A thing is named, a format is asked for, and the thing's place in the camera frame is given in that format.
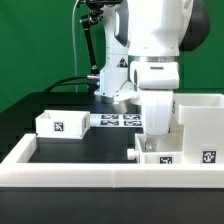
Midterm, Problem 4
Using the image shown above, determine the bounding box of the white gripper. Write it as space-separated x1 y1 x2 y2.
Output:
114 61 179 150

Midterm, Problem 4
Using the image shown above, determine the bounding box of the white front drawer tray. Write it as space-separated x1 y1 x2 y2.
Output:
127 133 183 164

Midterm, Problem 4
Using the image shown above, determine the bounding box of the white drawer tray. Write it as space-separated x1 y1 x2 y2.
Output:
35 110 90 139
127 133 183 164

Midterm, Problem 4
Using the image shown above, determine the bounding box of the white drawer cabinet box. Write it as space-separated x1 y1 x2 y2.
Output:
172 94 224 165

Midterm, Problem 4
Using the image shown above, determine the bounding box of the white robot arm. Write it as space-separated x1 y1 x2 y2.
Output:
95 0 210 151

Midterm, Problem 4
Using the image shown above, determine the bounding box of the white marker sheet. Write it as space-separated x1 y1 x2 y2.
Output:
90 114 142 127

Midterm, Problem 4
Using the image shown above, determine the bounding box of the black cable bundle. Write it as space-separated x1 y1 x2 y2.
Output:
43 75 101 94

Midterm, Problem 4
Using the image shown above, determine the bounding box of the white U-shaped border frame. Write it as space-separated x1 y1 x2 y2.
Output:
0 134 224 188

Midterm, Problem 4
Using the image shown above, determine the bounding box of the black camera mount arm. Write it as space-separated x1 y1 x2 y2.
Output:
79 0 123 76

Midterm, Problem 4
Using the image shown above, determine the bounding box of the white thin cable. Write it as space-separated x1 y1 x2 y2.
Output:
71 0 82 94

